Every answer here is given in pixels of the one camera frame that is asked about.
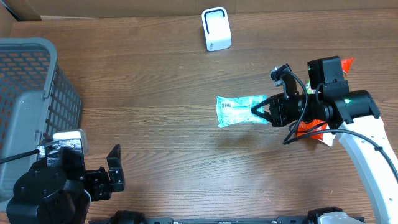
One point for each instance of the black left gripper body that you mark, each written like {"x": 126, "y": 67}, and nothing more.
{"x": 101, "y": 182}

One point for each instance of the white barcode scanner stand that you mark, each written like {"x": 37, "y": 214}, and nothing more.
{"x": 216, "y": 29}

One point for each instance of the orange San Remo pasta packet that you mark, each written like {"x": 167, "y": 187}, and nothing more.
{"x": 319, "y": 125}

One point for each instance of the grey plastic mesh basket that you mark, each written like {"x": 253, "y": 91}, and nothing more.
{"x": 37, "y": 98}

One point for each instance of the teal snack bar packet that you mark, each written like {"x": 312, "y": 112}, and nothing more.
{"x": 238, "y": 110}

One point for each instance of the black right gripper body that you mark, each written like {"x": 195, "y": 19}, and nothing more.
{"x": 289, "y": 108}

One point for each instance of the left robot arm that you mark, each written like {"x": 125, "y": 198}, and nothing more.
{"x": 58, "y": 188}

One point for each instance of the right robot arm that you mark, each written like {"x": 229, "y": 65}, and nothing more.
{"x": 352, "y": 116}

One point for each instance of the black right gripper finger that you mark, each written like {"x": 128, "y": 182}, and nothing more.
{"x": 262, "y": 114}
{"x": 259, "y": 105}

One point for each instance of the green drink pouch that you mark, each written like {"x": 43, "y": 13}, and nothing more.
{"x": 308, "y": 88}

